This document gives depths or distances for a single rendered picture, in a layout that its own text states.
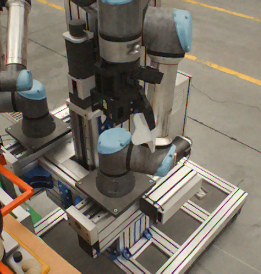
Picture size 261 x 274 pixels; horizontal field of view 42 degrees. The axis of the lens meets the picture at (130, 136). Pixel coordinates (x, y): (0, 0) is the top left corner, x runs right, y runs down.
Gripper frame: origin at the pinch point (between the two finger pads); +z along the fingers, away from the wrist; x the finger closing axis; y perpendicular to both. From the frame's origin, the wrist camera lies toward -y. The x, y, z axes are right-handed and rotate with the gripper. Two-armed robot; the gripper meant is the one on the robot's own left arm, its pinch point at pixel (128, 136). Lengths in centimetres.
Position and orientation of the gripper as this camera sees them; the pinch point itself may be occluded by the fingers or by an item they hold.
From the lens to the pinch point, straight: 76.4
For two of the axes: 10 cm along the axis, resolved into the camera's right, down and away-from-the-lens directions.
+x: 7.3, 4.3, -5.3
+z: 0.0, 7.7, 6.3
